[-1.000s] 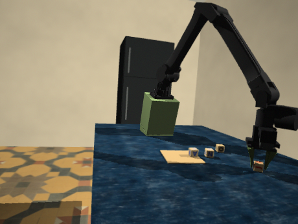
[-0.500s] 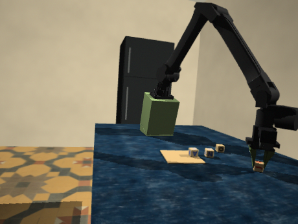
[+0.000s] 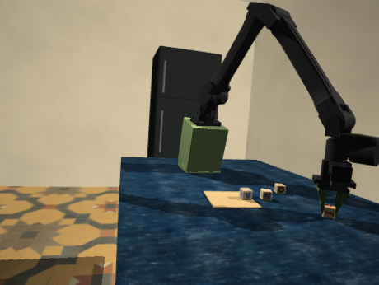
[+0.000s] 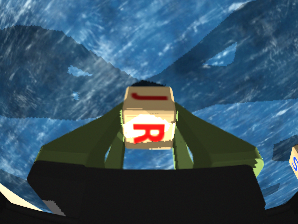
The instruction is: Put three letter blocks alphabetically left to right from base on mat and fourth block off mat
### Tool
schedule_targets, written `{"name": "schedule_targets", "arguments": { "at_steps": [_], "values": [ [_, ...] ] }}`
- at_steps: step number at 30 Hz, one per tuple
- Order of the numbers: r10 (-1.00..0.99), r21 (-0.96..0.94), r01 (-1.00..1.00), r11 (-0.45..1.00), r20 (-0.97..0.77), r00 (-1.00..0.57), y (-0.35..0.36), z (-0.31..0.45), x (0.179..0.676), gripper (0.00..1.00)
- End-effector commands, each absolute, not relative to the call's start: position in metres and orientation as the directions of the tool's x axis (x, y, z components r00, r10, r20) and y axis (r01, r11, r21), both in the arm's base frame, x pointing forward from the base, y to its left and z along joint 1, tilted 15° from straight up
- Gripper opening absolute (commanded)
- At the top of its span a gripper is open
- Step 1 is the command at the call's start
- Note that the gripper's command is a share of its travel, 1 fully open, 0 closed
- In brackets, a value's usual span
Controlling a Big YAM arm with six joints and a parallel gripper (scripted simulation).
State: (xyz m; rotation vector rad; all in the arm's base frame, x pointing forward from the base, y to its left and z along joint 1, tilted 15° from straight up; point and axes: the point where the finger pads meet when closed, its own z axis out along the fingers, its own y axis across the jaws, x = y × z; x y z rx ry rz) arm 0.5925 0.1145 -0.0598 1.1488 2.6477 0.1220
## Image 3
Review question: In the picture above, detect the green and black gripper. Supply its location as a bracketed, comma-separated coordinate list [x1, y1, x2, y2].
[312, 157, 356, 216]

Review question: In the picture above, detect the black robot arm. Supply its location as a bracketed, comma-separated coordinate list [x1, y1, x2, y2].
[190, 2, 379, 191]

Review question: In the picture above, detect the beige mat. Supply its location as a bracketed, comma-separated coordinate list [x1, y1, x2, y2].
[204, 191, 261, 208]

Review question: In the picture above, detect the beige letter block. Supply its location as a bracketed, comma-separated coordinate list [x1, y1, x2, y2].
[239, 188, 253, 200]
[322, 204, 336, 219]
[260, 189, 272, 201]
[274, 184, 286, 194]

